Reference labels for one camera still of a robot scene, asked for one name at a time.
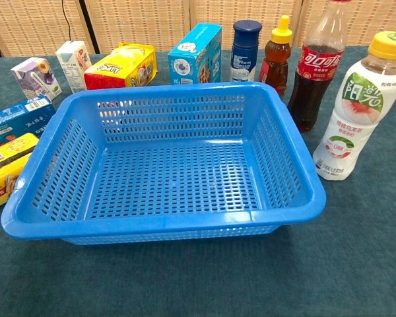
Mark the cola bottle red label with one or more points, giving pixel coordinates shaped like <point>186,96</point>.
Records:
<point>316,72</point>

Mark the white tea bottle yellow cap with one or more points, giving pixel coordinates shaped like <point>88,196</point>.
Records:
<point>356,112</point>

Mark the blue cookie pack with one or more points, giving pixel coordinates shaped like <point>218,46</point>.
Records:
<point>19,115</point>

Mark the purple white small carton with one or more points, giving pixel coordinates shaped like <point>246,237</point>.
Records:
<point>33,77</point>

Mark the yellow plastic snack pack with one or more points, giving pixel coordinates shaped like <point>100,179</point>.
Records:
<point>6,165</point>

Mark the blue perforated plastic basket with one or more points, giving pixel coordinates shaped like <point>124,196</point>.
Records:
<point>171,171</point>

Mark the light blue cookie box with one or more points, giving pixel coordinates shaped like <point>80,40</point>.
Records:
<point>191,56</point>

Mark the white bottle dark blue cap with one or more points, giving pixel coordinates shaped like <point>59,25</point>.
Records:
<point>245,53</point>

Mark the yellow and red cracker bag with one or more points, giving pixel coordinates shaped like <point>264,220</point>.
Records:
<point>125,67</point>

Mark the teal table cloth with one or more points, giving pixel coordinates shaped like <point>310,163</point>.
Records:
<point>198,280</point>

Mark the red sauce bottle yellow cap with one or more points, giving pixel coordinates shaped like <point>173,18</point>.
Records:
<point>276,62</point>

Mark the bamboo folding screen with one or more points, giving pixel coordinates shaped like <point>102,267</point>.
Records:
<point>135,20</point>

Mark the white milk carton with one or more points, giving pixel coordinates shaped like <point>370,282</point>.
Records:
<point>73,62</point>

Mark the black tripod pole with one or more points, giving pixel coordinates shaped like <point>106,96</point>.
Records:
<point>85,23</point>

